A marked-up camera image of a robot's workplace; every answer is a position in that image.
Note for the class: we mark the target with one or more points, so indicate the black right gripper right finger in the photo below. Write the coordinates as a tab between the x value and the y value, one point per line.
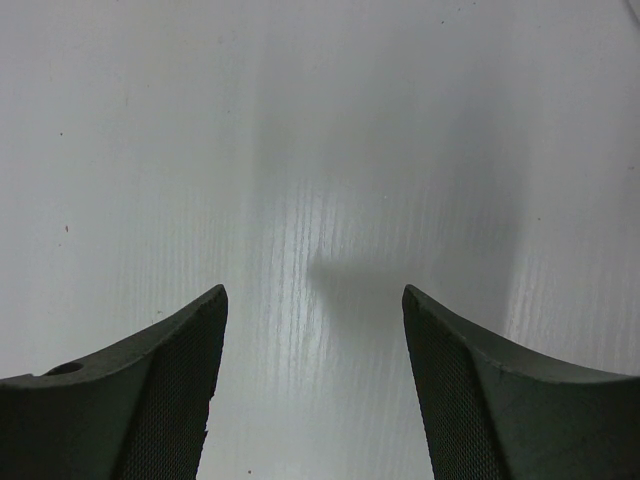
493	409

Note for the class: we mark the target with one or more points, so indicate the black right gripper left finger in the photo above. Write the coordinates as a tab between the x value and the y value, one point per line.
137	409

